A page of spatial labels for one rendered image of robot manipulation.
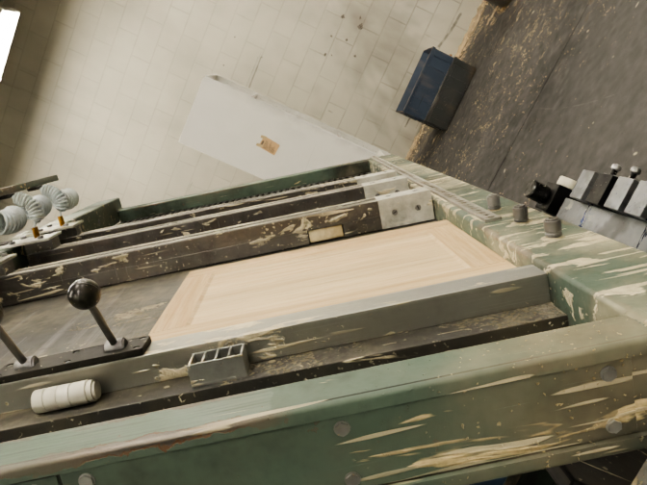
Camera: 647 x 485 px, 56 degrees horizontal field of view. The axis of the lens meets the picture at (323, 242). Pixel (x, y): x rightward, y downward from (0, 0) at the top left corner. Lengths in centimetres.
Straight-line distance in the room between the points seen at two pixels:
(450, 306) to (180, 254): 79
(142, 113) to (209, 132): 167
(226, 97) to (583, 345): 462
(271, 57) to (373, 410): 596
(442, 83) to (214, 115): 196
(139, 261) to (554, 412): 107
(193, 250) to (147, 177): 535
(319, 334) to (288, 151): 431
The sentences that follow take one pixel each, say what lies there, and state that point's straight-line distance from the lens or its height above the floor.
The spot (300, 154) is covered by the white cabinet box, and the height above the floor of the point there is 109.
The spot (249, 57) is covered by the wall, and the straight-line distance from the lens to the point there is 644.
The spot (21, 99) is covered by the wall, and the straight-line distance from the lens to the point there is 709.
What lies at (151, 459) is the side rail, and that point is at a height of 128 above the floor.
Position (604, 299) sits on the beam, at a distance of 71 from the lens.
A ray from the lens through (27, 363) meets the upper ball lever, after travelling 89.
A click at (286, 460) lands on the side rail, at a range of 58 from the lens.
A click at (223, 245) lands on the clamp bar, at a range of 142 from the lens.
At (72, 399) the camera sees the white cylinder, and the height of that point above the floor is 139.
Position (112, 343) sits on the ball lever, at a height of 138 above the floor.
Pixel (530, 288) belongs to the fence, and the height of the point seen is 91.
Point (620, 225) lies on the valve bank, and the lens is 107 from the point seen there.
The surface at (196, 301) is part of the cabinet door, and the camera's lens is 108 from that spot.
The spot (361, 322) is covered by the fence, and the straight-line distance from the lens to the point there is 79.
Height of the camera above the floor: 128
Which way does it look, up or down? 7 degrees down
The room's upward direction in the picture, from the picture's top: 67 degrees counter-clockwise
